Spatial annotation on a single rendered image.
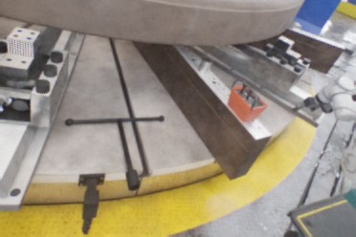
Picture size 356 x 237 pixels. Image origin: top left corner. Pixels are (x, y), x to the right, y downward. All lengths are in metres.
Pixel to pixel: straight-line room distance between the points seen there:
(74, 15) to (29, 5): 0.21
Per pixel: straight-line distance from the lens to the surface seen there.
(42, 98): 1.48
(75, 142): 1.74
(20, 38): 1.58
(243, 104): 1.58
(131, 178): 1.56
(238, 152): 1.68
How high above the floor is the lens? 1.61
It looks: 34 degrees down
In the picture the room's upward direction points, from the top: 20 degrees clockwise
